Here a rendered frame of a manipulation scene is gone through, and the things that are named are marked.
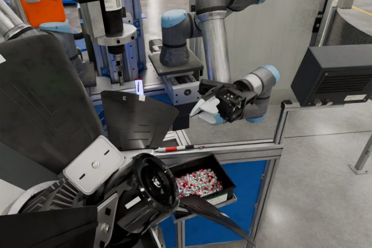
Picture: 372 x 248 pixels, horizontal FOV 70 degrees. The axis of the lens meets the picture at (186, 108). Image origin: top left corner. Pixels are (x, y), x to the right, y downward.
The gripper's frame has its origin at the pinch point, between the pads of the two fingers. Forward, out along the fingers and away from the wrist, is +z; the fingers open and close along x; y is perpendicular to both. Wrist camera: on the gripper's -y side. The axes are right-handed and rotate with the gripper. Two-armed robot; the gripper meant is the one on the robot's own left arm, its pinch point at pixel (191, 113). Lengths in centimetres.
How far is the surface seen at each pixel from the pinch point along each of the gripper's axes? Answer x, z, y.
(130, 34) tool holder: -28.9, 20.4, 4.3
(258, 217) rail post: 81, -41, 17
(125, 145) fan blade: -0.8, 20.2, -0.6
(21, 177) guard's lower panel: 81, 39, -82
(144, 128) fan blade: -0.7, 13.8, -2.5
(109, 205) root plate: -8.2, 32.3, 14.2
